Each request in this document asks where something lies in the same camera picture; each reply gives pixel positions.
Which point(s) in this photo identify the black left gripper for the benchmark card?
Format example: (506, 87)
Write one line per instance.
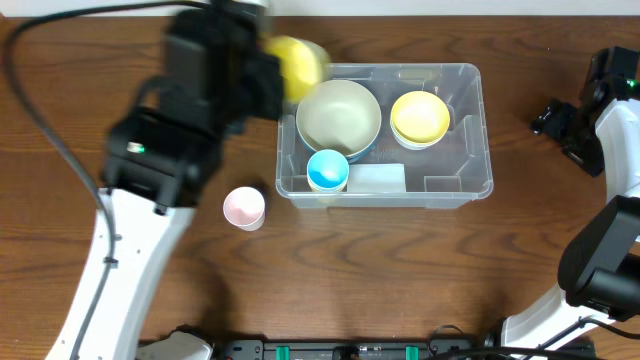
(270, 84)

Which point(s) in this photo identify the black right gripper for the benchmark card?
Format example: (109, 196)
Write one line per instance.
(558, 123)

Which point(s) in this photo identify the yellow cup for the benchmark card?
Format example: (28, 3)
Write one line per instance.
(336, 189)
(303, 64)

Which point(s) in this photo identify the beige large bowl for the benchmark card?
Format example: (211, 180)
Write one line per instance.
(340, 115)

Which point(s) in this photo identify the light blue plastic cup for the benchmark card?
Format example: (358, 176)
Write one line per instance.
(328, 168)

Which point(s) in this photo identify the yellow small bowl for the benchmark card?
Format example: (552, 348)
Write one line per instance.
(420, 118)

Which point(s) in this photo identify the white small bowl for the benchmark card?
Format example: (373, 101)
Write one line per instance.
(410, 145)

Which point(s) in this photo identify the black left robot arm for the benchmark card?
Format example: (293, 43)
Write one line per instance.
(159, 158)

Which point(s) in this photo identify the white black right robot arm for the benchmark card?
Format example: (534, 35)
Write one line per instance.
(598, 276)

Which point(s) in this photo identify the dark teal large bowl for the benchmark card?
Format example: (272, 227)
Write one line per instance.
(350, 158)

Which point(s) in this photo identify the pink plastic cup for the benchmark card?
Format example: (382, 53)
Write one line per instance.
(245, 208)

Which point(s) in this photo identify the white label sticker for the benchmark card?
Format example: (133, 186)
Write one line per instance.
(376, 178)

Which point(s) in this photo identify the clear plastic storage bin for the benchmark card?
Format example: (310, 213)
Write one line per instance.
(447, 175)

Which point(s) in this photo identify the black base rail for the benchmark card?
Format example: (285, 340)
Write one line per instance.
(256, 349)

